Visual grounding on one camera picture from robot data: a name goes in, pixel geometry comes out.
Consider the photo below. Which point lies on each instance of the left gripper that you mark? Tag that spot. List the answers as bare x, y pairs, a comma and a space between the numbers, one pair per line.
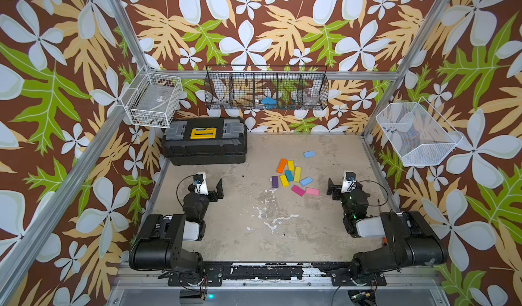
212, 194

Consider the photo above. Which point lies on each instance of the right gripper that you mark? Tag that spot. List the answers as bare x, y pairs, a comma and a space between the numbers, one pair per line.
337, 190

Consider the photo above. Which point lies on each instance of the pink block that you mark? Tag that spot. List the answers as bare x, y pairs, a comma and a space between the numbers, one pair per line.
313, 191

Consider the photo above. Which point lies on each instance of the magenta block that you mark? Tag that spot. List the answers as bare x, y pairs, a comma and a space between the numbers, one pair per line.
298, 190

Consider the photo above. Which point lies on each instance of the long yellow block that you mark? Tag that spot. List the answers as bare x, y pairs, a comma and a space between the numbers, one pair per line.
297, 174

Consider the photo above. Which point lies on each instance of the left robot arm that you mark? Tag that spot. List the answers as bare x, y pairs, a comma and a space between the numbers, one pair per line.
158, 246

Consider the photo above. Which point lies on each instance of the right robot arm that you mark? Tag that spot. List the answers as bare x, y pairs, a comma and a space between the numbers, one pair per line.
409, 239

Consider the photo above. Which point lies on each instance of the light blue block near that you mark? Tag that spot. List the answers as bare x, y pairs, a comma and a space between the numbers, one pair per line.
306, 181

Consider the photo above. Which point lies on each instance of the light blue block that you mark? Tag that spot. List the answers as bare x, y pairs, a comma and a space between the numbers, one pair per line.
306, 181
309, 154

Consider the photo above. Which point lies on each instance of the light blue block far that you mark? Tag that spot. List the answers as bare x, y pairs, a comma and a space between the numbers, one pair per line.
309, 154

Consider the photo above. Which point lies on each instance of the teal block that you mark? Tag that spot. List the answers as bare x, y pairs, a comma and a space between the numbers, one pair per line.
289, 176

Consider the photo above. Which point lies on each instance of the yellow block lower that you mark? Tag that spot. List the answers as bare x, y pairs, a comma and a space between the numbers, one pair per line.
284, 181

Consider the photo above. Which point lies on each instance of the orange block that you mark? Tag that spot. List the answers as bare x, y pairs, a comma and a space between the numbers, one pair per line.
282, 166

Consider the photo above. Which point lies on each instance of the purple block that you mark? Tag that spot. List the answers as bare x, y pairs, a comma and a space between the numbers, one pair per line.
275, 181

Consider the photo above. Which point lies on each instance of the blue object in basket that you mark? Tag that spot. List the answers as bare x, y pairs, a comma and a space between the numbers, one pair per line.
269, 103

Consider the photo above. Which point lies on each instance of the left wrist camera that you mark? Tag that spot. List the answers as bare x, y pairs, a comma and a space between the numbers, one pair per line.
200, 183

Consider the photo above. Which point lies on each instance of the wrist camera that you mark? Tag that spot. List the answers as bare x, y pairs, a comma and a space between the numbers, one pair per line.
200, 183
349, 182

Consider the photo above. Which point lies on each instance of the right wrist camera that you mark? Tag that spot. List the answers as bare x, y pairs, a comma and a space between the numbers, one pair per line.
349, 182

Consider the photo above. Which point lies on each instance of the black toolbox yellow handle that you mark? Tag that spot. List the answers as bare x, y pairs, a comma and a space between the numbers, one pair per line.
206, 141

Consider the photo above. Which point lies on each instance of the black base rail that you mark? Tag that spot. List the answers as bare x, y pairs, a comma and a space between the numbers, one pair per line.
215, 274

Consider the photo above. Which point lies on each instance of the white wire basket right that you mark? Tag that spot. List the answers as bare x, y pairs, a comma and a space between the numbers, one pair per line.
420, 135

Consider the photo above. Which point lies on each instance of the white wire basket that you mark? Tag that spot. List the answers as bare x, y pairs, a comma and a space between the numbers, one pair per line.
420, 135
152, 98

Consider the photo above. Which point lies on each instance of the black wire basket rear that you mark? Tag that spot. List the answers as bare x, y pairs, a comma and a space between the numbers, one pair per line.
294, 87

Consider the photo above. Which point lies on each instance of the white wire basket left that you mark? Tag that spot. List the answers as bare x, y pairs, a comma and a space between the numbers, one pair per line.
152, 98

